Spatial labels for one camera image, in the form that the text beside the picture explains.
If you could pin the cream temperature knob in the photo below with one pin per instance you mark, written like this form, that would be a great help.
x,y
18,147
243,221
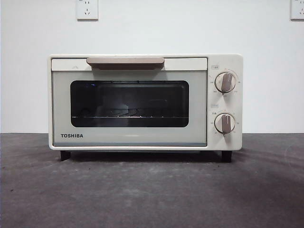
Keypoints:
x,y
225,82

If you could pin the cream timer knob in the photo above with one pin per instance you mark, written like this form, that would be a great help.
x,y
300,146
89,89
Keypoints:
x,y
225,123

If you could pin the white wall socket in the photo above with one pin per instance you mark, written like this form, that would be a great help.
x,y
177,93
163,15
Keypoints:
x,y
298,12
87,12

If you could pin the cream Toshiba toaster oven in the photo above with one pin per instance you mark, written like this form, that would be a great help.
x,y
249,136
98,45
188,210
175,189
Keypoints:
x,y
229,63

